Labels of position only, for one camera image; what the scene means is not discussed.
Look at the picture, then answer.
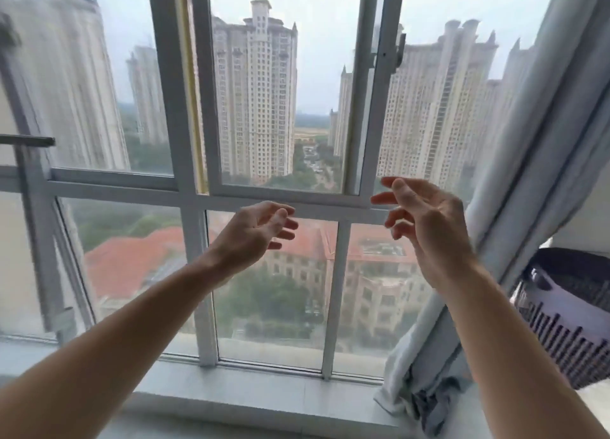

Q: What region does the person's left hand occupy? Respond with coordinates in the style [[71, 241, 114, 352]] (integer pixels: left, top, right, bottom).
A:
[[204, 201, 299, 283]]

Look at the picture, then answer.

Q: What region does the light grey curtain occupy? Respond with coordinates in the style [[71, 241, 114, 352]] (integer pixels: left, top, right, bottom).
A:
[[373, 0, 610, 437]]

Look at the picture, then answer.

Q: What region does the person's left forearm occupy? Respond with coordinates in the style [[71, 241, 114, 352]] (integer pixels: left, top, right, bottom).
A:
[[0, 257, 229, 439]]

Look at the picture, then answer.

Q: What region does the white window sill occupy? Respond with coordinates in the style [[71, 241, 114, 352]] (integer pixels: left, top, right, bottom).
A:
[[0, 336, 610, 439]]

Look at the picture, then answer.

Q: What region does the dark window handle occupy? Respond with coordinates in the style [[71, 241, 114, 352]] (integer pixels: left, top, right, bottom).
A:
[[393, 24, 407, 70]]

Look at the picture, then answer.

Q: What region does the dark slatted laundry basket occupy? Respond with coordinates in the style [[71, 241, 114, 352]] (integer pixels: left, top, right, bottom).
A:
[[512, 247, 610, 391]]

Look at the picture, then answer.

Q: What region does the white window frame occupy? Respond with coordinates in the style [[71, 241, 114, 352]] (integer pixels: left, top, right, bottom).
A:
[[0, 0, 409, 382]]

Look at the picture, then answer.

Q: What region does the person's right hand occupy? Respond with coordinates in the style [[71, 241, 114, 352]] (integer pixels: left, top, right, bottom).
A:
[[370, 176, 478, 289]]

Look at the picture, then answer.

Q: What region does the person's right forearm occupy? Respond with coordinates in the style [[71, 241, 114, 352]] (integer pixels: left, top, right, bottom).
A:
[[431, 261, 610, 439]]

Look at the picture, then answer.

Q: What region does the grey metal bar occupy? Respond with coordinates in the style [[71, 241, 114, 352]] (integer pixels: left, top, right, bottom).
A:
[[0, 134, 56, 148]]

